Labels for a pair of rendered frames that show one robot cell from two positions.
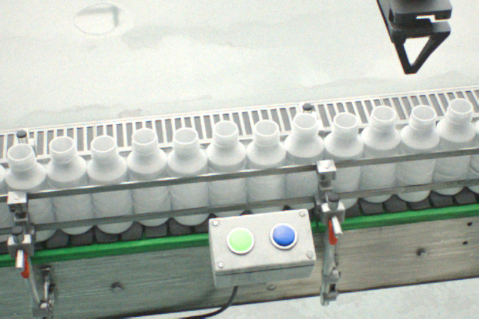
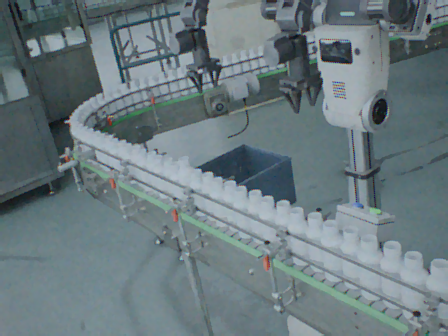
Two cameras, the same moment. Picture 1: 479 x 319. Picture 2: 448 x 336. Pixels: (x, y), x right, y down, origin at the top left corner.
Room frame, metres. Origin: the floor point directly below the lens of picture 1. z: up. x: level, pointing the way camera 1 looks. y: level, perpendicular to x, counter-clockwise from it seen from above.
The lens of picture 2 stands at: (1.76, 0.96, 1.89)
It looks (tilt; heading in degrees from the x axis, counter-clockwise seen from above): 24 degrees down; 243
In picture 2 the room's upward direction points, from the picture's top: 11 degrees counter-clockwise
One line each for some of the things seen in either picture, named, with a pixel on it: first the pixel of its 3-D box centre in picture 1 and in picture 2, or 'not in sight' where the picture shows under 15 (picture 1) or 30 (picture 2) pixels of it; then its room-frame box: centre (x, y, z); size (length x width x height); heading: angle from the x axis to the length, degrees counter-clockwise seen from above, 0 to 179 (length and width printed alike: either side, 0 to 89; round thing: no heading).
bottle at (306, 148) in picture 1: (303, 161); (300, 236); (1.04, -0.09, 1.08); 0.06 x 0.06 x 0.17
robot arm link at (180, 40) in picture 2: not in sight; (186, 31); (0.99, -0.62, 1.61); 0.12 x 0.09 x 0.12; 9
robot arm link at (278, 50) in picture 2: not in sight; (285, 38); (0.94, -0.18, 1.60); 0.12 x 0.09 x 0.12; 9
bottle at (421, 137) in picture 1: (417, 153); (259, 216); (1.06, -0.26, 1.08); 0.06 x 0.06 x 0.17
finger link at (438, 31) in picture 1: (411, 34); (307, 91); (0.88, -0.19, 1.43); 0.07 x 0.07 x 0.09; 7
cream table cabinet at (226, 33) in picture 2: not in sight; (253, 47); (-1.49, -4.17, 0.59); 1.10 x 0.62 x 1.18; 170
